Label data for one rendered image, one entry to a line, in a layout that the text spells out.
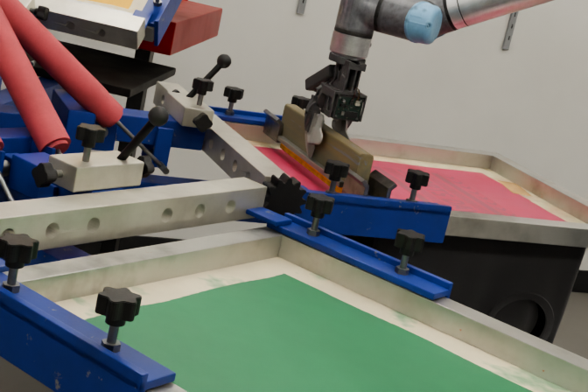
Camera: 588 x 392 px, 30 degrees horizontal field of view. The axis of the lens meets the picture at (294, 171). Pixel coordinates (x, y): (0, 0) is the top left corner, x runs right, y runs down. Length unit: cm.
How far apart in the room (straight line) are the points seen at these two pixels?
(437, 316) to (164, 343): 41
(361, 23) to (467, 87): 263
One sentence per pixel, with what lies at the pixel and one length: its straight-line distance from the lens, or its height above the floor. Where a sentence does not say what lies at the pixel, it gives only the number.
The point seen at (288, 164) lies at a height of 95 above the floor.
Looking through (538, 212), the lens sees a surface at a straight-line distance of 234.
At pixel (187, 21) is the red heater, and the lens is 301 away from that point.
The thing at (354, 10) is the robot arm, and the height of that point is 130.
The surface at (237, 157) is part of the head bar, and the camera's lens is 185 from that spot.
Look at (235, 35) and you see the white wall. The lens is 417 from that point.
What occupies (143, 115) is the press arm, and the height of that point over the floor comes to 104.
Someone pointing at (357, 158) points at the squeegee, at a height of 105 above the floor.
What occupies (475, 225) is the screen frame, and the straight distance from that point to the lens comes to 201.
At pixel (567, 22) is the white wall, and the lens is 486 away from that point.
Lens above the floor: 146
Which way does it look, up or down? 13 degrees down
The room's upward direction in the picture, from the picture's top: 12 degrees clockwise
